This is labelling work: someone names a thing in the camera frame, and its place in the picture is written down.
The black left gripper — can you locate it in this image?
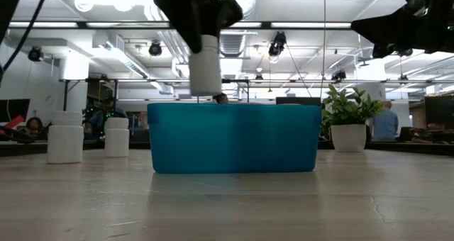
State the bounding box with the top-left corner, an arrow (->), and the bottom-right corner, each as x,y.
154,0 -> 244,55

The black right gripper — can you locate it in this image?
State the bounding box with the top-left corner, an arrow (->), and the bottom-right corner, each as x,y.
350,0 -> 454,59

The white pill bottle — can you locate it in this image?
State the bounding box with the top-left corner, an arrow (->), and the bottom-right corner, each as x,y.
188,34 -> 223,96
104,117 -> 130,158
46,111 -> 85,164

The blue plastic basket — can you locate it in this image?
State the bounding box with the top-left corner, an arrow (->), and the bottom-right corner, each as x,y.
147,102 -> 323,174

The dark monitor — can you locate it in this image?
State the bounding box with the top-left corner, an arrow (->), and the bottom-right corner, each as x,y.
424,95 -> 454,130

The standing person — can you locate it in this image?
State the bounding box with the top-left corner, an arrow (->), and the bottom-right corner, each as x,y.
368,99 -> 400,142

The black screen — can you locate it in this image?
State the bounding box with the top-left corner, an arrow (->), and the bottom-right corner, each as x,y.
275,96 -> 322,106

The green plant in white pot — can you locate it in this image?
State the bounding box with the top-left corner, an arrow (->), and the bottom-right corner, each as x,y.
321,83 -> 386,153

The seated person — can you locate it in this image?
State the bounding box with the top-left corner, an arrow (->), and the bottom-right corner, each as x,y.
21,116 -> 49,140
87,97 -> 127,138

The black monitor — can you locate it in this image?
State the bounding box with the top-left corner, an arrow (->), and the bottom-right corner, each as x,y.
0,99 -> 31,123

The red object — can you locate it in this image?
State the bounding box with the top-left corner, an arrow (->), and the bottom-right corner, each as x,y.
0,115 -> 26,132

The silver ceiling air duct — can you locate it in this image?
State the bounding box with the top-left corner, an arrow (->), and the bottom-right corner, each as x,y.
92,35 -> 175,96

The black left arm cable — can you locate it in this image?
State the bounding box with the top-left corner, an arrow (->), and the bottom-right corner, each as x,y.
0,0 -> 53,88

